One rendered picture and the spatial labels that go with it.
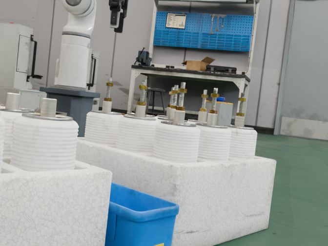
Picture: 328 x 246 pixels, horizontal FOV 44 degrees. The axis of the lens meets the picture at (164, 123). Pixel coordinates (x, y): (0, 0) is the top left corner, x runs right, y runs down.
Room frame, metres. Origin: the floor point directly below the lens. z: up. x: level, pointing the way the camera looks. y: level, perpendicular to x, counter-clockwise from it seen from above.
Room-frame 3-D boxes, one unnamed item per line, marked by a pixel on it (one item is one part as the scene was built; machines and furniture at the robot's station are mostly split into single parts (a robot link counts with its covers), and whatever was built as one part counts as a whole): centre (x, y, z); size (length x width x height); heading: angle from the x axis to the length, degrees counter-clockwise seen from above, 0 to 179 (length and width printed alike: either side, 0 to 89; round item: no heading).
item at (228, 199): (1.02, -0.02, 0.09); 0.39 x 0.39 x 0.18; 48
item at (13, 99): (0.70, 0.26, 0.26); 0.02 x 0.02 x 0.03
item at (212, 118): (0.94, -0.11, 0.26); 0.02 x 0.02 x 0.03
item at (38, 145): (0.62, 0.18, 0.16); 0.10 x 0.10 x 0.18
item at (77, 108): (1.32, 0.31, 0.15); 0.15 x 0.15 x 0.30; 73
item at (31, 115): (0.62, 0.18, 0.25); 0.08 x 0.08 x 0.01
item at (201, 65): (5.90, -0.39, 0.87); 0.40 x 0.30 x 0.23; 59
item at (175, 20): (6.23, -0.01, 1.54); 0.32 x 0.02 x 0.25; 73
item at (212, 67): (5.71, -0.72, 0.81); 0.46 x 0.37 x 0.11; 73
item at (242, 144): (1.02, -0.19, 0.16); 0.10 x 0.10 x 0.18
